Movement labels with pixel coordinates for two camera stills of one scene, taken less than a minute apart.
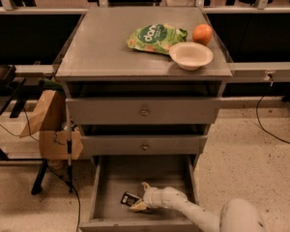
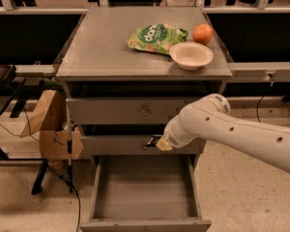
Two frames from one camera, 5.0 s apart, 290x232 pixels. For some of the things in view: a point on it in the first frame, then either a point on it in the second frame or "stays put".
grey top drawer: [140, 110] stays put
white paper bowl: [190, 56] stays put
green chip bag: [156, 37] stays put
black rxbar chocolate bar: [130, 199] to [153, 141]
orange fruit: [202, 34] stays put
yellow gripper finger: [140, 206] to [164, 145]
